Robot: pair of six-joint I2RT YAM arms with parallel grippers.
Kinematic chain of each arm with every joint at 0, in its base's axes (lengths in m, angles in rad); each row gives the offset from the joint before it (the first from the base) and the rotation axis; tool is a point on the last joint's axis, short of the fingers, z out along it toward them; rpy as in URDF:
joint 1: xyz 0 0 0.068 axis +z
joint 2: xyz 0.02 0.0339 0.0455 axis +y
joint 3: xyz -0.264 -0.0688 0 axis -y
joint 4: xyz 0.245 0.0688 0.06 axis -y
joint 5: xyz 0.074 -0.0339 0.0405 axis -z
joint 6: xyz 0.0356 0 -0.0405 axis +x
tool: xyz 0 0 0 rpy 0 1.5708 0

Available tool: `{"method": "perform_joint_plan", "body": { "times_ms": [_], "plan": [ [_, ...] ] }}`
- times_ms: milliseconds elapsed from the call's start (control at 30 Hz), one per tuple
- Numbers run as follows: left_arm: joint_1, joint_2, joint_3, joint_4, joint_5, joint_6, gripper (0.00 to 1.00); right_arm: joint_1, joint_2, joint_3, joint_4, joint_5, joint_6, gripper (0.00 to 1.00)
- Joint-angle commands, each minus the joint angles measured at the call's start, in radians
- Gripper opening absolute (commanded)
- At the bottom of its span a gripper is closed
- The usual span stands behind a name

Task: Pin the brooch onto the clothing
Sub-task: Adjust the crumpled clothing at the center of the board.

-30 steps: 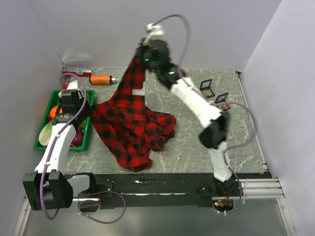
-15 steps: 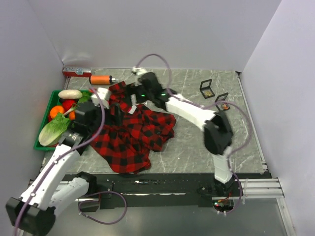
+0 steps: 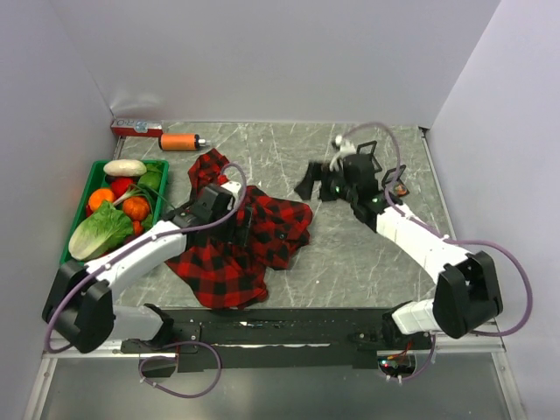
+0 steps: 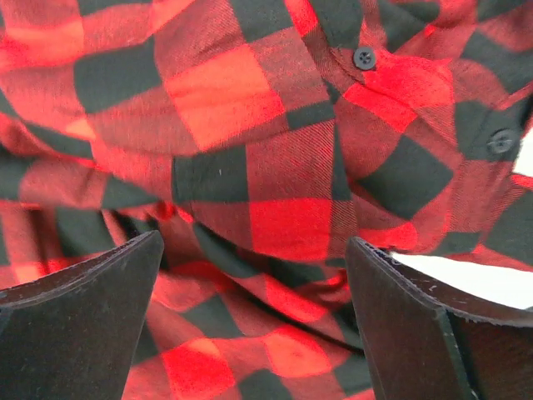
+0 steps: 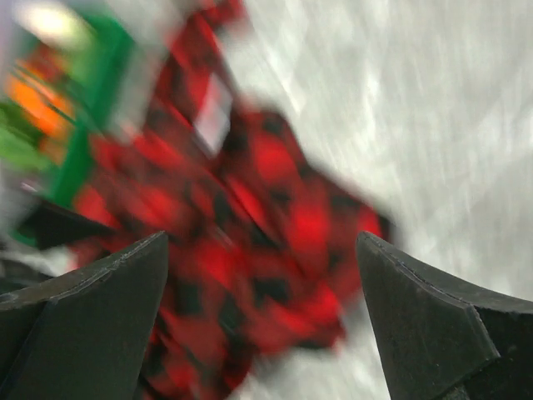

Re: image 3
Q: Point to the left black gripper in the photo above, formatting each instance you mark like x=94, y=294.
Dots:
x=236, y=234

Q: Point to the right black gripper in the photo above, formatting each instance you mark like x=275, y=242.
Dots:
x=305, y=186

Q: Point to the red black plaid shirt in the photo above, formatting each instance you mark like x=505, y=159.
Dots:
x=229, y=274

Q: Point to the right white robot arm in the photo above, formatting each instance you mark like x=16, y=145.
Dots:
x=467, y=289

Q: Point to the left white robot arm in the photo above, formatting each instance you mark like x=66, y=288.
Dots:
x=81, y=305

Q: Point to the black case with gold brooch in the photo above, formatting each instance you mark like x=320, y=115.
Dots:
x=367, y=148

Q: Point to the black case with orange brooch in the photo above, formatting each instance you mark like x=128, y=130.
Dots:
x=392, y=181

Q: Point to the toy green pepper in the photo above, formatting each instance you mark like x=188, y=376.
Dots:
x=151, y=180

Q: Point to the orange cylindrical bottle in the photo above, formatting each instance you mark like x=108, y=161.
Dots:
x=182, y=142

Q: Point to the toy orange pumpkin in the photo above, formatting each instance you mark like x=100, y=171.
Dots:
x=137, y=208

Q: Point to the toy red tomato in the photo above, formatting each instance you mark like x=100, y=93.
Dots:
x=119, y=186

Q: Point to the toy white radish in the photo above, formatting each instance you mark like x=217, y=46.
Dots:
x=125, y=168

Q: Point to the toy napa cabbage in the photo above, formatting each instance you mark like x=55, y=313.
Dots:
x=103, y=230

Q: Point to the red rectangular box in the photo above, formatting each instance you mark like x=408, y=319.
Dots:
x=128, y=127

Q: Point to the toy orange fruit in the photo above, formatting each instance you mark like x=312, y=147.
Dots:
x=99, y=196

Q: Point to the green plastic basket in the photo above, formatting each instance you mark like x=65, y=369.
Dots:
x=98, y=179

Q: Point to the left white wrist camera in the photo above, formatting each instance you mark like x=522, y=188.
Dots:
x=233, y=187

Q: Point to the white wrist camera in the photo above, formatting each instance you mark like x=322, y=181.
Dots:
x=233, y=187
x=343, y=148

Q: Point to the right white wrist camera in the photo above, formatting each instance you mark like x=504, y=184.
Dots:
x=343, y=148

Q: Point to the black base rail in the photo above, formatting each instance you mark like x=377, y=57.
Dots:
x=281, y=338

